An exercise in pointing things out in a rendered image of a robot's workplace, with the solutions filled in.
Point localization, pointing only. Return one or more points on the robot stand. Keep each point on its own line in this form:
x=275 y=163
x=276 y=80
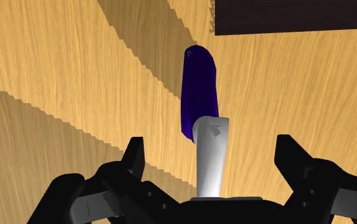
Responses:
x=289 y=15

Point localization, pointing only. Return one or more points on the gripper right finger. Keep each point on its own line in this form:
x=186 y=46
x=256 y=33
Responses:
x=314 y=176

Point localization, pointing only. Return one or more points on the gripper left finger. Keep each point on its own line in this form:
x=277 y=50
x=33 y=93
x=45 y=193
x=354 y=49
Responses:
x=116 y=183

